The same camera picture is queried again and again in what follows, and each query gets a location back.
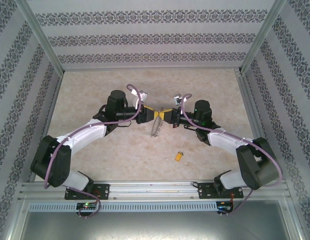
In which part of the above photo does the right circuit board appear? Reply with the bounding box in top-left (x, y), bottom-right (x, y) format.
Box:
top-left (217, 201), bottom-right (234, 213)

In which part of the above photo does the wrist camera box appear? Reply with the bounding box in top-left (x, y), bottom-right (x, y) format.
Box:
top-left (172, 93), bottom-right (189, 106)
top-left (131, 88), bottom-right (149, 110)

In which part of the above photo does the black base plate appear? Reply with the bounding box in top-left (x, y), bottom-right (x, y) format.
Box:
top-left (64, 183), bottom-right (111, 201)
top-left (197, 183), bottom-right (244, 200)

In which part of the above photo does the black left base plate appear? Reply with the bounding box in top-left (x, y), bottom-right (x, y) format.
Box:
top-left (64, 183), bottom-right (111, 201)

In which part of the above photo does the grey metal sheet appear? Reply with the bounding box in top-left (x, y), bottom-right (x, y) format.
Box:
top-left (21, 211), bottom-right (293, 240)

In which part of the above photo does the left circuit board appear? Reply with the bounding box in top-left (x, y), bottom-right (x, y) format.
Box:
top-left (77, 202), bottom-right (98, 210)

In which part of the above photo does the aluminium frame post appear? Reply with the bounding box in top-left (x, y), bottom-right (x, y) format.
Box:
top-left (238, 0), bottom-right (287, 75)
top-left (16, 0), bottom-right (65, 76)

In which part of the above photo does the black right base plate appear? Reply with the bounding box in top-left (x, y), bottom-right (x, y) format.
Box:
top-left (197, 183), bottom-right (244, 200)

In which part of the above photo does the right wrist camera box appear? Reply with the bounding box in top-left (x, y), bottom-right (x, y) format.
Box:
top-left (172, 93), bottom-right (189, 106)

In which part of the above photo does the circuit board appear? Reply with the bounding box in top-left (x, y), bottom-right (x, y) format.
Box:
top-left (217, 201), bottom-right (234, 213)
top-left (77, 202), bottom-right (98, 210)

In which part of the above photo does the slotted grey cable duct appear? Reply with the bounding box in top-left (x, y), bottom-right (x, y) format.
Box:
top-left (28, 201), bottom-right (218, 213)

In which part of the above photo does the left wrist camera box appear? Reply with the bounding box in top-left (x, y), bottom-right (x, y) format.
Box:
top-left (131, 88), bottom-right (149, 110)

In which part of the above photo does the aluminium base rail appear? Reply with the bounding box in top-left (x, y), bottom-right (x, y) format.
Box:
top-left (19, 180), bottom-right (288, 201)

